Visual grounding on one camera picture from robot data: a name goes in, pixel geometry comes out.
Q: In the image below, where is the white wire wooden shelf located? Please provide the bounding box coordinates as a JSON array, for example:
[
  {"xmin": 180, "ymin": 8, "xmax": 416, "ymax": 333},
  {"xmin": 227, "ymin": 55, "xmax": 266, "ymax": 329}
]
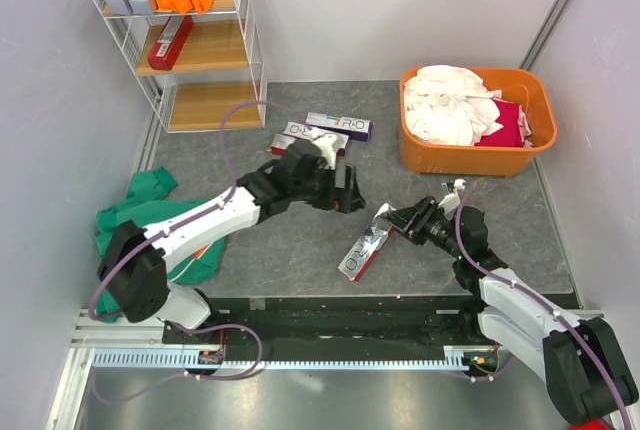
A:
[{"xmin": 92, "ymin": 0, "xmax": 267, "ymax": 133}]

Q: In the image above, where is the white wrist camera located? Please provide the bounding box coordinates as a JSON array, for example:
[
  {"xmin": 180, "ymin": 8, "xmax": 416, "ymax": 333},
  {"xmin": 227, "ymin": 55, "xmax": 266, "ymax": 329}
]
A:
[
  {"xmin": 438, "ymin": 178, "xmax": 475, "ymax": 213},
  {"xmin": 310, "ymin": 128, "xmax": 349, "ymax": 170}
]

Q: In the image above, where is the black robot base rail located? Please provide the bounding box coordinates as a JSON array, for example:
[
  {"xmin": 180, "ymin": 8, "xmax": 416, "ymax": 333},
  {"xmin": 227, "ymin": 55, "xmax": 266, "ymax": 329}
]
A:
[{"xmin": 162, "ymin": 295, "xmax": 499, "ymax": 362}]

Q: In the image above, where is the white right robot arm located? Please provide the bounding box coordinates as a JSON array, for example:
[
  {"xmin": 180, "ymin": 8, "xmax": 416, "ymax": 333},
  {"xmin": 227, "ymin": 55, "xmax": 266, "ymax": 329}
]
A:
[{"xmin": 382, "ymin": 196, "xmax": 639, "ymax": 429}]

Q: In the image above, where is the red silver r&o box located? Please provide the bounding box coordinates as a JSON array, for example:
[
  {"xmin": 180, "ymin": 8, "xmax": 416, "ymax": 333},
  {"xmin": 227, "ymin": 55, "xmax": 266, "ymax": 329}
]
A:
[
  {"xmin": 337, "ymin": 203, "xmax": 394, "ymax": 281},
  {"xmin": 271, "ymin": 134, "xmax": 326, "ymax": 163}
]

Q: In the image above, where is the purple silver toothpaste box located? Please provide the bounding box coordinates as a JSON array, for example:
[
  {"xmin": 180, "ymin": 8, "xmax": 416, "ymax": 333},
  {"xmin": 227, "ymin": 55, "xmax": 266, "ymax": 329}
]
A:
[{"xmin": 283, "ymin": 122, "xmax": 349, "ymax": 156}]

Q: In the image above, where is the aluminium cable duct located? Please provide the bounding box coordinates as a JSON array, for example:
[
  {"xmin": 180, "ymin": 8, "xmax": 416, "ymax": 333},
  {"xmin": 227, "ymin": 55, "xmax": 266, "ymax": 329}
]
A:
[{"xmin": 93, "ymin": 347, "xmax": 470, "ymax": 372}]

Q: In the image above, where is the red cloth in basin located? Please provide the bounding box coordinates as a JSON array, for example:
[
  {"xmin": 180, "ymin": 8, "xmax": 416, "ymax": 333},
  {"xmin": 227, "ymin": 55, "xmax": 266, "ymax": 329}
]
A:
[{"xmin": 476, "ymin": 99, "xmax": 532, "ymax": 148}]

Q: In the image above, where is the white cloth in basin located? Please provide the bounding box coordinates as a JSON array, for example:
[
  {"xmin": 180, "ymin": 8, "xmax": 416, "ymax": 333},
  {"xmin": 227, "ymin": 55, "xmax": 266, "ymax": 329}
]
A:
[{"xmin": 403, "ymin": 65, "xmax": 503, "ymax": 146}]

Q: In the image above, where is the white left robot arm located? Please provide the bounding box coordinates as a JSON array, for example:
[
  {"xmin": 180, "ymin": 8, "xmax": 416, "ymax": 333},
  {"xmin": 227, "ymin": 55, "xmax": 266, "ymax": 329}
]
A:
[{"xmin": 98, "ymin": 137, "xmax": 365, "ymax": 343}]

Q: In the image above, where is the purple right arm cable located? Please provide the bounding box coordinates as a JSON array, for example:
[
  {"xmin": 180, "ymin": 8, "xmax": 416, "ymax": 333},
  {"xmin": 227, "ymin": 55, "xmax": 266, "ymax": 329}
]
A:
[{"xmin": 454, "ymin": 182, "xmax": 634, "ymax": 430}]

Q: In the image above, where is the red silver R&O box front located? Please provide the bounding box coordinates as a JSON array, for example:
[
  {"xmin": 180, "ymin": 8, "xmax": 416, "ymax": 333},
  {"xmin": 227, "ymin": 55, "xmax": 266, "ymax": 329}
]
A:
[{"xmin": 337, "ymin": 203, "xmax": 394, "ymax": 281}]

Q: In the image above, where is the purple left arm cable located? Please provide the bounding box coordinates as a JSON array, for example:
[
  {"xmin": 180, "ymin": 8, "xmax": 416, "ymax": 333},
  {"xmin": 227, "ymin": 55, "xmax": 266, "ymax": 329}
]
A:
[{"xmin": 88, "ymin": 100, "xmax": 314, "ymax": 321}]

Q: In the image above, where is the green cloth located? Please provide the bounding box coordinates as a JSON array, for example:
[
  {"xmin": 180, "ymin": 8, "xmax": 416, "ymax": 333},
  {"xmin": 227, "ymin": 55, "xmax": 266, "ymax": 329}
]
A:
[{"xmin": 95, "ymin": 166, "xmax": 225, "ymax": 323}]

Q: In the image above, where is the orange plastic basin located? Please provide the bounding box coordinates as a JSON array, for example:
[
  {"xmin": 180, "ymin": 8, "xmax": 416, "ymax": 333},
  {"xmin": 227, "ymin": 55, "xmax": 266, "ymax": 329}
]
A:
[{"xmin": 398, "ymin": 67, "xmax": 557, "ymax": 177}]

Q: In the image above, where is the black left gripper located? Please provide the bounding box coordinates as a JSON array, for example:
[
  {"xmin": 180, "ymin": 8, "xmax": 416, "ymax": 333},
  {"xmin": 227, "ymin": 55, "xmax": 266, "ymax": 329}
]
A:
[{"xmin": 291, "ymin": 161, "xmax": 366, "ymax": 215}]

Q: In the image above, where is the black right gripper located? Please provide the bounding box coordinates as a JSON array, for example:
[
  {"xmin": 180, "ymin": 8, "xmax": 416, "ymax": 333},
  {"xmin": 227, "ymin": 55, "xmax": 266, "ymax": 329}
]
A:
[{"xmin": 379, "ymin": 193, "xmax": 463, "ymax": 259}]

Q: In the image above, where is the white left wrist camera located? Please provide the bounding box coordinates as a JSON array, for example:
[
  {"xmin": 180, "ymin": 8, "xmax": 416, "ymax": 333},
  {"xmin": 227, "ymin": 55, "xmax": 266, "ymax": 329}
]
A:
[{"xmin": 310, "ymin": 128, "xmax": 349, "ymax": 170}]

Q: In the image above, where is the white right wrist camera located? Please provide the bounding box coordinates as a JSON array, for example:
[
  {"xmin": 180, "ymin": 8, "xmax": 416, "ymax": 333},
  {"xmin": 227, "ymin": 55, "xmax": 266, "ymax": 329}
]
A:
[{"xmin": 438, "ymin": 178, "xmax": 475, "ymax": 213}]

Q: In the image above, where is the purple silver R&O box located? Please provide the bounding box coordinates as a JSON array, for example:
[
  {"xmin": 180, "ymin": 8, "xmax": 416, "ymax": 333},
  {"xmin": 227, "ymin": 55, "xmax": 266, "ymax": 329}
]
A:
[{"xmin": 305, "ymin": 112, "xmax": 373, "ymax": 142}]

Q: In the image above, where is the red barcode toothpaste box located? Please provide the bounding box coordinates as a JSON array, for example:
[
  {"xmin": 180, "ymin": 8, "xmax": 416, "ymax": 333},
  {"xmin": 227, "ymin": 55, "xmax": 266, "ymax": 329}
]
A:
[{"xmin": 147, "ymin": 15, "xmax": 194, "ymax": 71}]

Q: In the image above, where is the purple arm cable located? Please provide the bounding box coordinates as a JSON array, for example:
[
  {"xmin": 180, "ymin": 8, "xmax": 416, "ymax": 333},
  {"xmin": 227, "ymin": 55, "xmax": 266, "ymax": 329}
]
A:
[
  {"xmin": 454, "ymin": 182, "xmax": 634, "ymax": 430},
  {"xmin": 88, "ymin": 100, "xmax": 314, "ymax": 321}
]

